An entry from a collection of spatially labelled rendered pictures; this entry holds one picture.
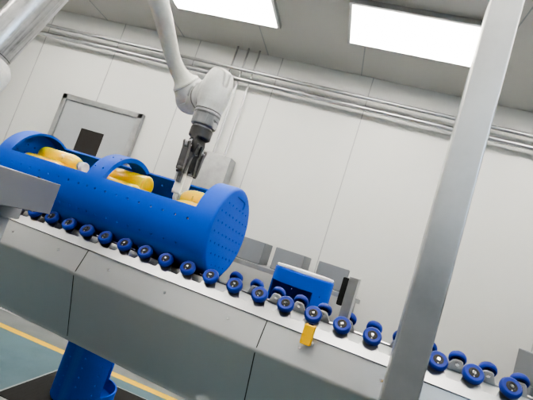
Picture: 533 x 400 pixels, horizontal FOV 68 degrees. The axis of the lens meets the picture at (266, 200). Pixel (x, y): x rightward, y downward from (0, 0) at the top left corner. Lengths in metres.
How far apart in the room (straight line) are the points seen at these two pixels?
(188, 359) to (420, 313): 0.65
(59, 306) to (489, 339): 4.26
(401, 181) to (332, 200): 0.80
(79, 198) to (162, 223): 0.31
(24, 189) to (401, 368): 0.85
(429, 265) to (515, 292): 4.20
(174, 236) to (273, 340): 0.40
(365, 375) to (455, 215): 0.44
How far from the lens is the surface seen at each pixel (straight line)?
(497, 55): 0.92
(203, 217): 1.12
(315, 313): 1.05
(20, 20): 1.38
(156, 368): 1.25
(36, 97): 6.58
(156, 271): 1.20
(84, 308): 1.35
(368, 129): 4.91
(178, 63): 1.49
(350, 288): 1.09
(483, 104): 0.87
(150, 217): 1.20
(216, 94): 1.35
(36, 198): 1.05
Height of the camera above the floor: 1.09
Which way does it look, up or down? 6 degrees up
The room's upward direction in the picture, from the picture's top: 18 degrees clockwise
